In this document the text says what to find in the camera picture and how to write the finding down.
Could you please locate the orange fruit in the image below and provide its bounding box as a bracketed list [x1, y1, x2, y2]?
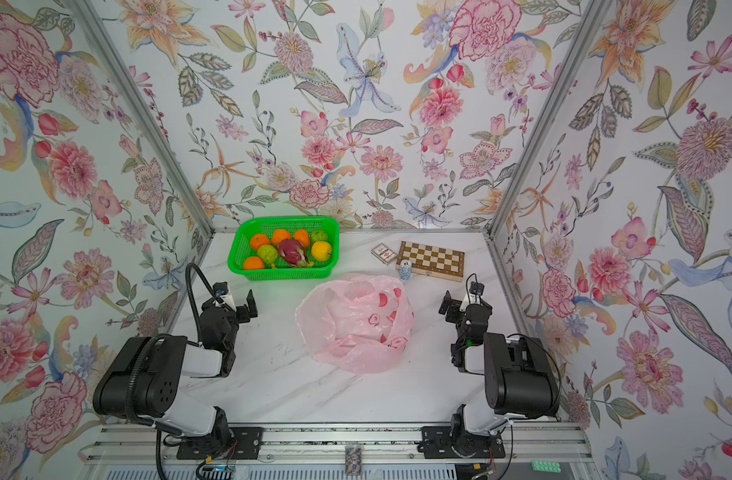
[249, 233, 272, 251]
[293, 229, 311, 249]
[242, 256, 265, 271]
[271, 229, 293, 246]

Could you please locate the green fruit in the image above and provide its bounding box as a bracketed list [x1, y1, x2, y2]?
[257, 243, 279, 268]
[310, 230, 329, 243]

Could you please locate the red fruit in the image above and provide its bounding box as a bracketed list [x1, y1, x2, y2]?
[277, 239, 314, 268]

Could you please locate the pink plastic bag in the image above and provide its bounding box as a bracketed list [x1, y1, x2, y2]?
[295, 274, 415, 375]

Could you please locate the yellow lemon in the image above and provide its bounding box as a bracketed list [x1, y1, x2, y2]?
[311, 241, 333, 262]

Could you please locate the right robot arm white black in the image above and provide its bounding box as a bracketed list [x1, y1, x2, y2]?
[439, 274, 561, 456]

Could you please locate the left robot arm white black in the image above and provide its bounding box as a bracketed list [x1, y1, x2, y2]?
[92, 282, 258, 455]

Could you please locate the wooden chessboard box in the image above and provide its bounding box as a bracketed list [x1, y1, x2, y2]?
[396, 241, 465, 282]

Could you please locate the blue poker chip stack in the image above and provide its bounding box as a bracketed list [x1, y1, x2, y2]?
[398, 260, 413, 282]

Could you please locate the green plastic basket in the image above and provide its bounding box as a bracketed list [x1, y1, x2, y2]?
[227, 216, 340, 281]

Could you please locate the playing card deck box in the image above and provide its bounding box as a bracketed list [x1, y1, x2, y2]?
[371, 243, 398, 265]

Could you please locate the green led module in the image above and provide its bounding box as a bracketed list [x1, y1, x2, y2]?
[531, 460, 562, 474]

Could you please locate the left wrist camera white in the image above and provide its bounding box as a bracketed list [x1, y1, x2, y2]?
[219, 293, 236, 310]

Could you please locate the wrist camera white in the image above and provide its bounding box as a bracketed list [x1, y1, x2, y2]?
[460, 296, 477, 311]
[219, 293, 236, 310]

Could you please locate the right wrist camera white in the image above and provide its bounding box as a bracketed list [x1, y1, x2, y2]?
[460, 296, 477, 311]

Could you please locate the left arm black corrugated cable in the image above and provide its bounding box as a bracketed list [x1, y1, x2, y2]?
[124, 262, 223, 421]

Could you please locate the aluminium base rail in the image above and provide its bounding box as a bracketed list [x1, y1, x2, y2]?
[77, 422, 595, 469]

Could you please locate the small patterned tag on rail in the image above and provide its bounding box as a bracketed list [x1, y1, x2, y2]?
[345, 444, 362, 477]

